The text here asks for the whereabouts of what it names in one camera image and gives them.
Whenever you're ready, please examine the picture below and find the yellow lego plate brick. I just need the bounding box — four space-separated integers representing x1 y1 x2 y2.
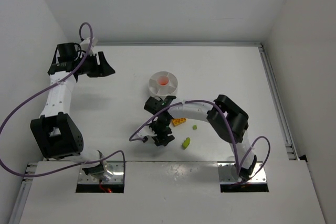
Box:
172 118 186 127

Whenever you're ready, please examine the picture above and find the lime green curved lego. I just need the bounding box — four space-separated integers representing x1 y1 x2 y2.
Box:
182 137 191 150

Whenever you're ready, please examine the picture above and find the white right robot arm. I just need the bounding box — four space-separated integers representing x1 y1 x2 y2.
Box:
144 94 256 180

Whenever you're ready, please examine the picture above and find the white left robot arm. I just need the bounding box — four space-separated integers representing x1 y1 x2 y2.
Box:
30 38 115 180

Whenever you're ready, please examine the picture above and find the white round divided container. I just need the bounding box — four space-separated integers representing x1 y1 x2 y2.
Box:
148 71 178 99

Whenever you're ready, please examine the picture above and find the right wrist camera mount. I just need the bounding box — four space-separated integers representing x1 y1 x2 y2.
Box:
135 125 156 143

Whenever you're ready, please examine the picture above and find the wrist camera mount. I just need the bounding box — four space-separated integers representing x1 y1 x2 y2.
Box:
79 37 98 55
135 125 156 143

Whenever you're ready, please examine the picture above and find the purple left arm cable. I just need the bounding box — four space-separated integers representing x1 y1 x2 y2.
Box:
0 23 125 177

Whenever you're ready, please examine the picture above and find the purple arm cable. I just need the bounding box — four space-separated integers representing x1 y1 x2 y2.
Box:
0 23 125 177
129 100 272 184

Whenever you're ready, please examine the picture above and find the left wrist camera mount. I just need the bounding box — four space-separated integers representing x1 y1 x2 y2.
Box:
79 37 98 55

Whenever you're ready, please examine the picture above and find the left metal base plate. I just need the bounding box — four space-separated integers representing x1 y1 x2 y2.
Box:
77 161 124 185

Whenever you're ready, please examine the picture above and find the metal base plate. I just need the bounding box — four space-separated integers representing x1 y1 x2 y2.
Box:
77 161 124 185
217 162 267 185

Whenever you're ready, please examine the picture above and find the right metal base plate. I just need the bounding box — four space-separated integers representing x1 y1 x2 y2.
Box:
217 162 267 185

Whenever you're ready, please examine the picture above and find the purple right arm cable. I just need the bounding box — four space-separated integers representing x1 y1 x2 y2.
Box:
129 100 272 184

